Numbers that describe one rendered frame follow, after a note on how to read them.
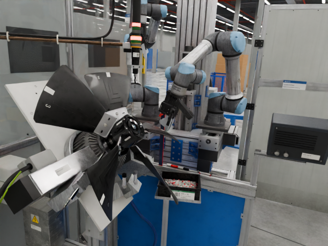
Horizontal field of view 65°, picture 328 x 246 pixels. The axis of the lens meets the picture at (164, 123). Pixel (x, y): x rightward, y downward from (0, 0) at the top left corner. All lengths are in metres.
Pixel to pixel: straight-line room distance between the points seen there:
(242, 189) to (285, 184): 1.61
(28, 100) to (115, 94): 0.36
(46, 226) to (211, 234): 0.92
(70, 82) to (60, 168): 0.30
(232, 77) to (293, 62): 1.19
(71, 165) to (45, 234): 0.44
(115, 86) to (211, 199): 0.84
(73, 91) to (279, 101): 2.20
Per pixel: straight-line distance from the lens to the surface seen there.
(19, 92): 1.21
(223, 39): 1.60
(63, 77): 0.97
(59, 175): 0.93
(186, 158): 1.95
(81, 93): 0.98
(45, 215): 1.27
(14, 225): 1.81
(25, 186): 0.86
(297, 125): 1.31
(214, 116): 1.82
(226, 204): 1.57
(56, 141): 1.15
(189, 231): 1.73
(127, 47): 1.09
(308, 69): 2.79
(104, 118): 1.02
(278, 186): 3.07
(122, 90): 1.20
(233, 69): 1.65
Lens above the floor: 1.52
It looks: 15 degrees down
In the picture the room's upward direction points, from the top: 3 degrees clockwise
